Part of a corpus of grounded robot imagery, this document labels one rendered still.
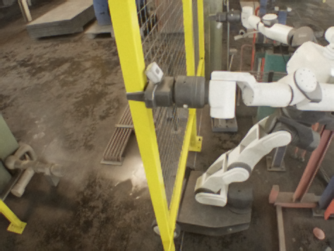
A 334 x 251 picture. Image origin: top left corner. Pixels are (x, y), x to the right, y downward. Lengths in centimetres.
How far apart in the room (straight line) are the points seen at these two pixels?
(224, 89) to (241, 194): 111
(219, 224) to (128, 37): 139
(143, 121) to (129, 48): 23
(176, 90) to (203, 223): 123
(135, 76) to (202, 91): 18
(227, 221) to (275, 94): 118
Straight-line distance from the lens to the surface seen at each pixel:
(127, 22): 61
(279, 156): 223
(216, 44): 323
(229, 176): 147
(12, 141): 272
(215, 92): 65
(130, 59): 65
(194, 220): 176
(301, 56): 115
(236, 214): 180
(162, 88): 67
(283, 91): 76
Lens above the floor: 171
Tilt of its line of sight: 40 degrees down
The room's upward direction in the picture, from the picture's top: 7 degrees counter-clockwise
